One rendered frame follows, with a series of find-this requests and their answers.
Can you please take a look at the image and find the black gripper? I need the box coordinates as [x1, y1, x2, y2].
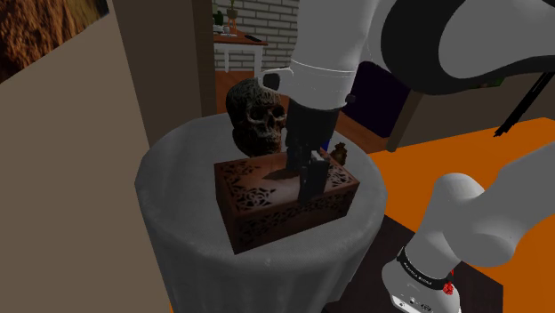
[284, 98, 342, 205]

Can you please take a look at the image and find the small brown figure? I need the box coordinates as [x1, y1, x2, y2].
[330, 141, 350, 167]

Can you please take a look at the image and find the carved brown wooden box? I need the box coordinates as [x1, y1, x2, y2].
[213, 152, 361, 256]

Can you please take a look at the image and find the dark ornate skull figure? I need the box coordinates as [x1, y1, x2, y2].
[225, 77, 290, 158]

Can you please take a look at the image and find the dark purple armchair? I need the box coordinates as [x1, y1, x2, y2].
[341, 60, 412, 140]

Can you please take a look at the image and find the dark robot stand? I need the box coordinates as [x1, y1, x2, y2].
[322, 214, 505, 313]

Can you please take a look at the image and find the round table with grey cloth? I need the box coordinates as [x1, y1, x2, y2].
[133, 113, 389, 313]

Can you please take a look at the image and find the white table with orange top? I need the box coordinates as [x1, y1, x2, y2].
[212, 0, 269, 75]

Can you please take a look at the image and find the black tripod stand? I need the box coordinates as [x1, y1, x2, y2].
[493, 71, 555, 139]

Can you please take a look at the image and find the brown wall picture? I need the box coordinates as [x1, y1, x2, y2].
[0, 0, 111, 84]

